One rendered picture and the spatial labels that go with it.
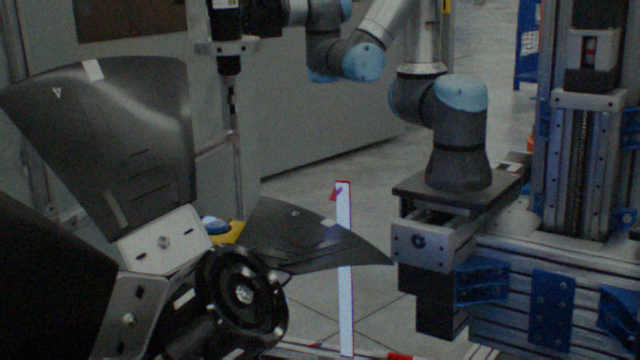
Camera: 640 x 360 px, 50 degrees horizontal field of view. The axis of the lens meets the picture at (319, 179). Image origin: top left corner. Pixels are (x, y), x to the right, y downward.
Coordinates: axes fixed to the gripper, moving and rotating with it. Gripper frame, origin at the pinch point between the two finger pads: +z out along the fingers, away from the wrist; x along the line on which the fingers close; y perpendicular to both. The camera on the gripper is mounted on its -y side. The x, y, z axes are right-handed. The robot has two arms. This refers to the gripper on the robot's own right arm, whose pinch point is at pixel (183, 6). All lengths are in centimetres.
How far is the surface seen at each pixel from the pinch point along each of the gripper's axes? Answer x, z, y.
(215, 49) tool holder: -60, 17, -8
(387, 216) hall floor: 168, -179, 171
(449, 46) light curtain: 364, -383, 133
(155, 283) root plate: -68, 28, 12
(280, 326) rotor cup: -73, 17, 17
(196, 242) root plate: -62, 21, 12
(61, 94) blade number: -43, 30, 0
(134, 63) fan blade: -40.7, 20.6, -2.1
